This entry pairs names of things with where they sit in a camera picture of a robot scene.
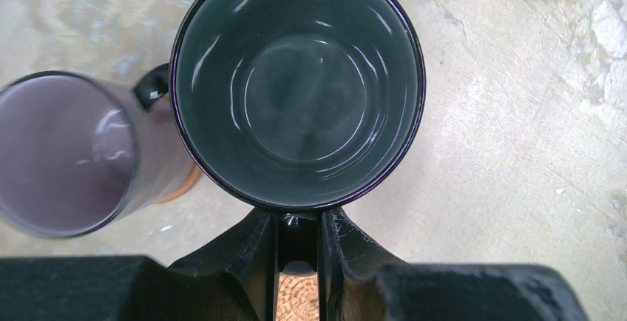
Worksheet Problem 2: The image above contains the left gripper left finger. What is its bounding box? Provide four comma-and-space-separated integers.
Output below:
1, 209, 278, 320

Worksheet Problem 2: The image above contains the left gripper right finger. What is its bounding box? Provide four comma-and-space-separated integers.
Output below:
318, 209, 587, 320

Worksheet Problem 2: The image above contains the woven rattan coaster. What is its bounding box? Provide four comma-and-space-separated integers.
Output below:
276, 274, 320, 321

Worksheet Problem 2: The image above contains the dark grey mug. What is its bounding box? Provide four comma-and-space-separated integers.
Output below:
169, 0, 427, 277

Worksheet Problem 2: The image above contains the pink purple mug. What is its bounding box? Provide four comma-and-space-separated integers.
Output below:
1, 64, 196, 238

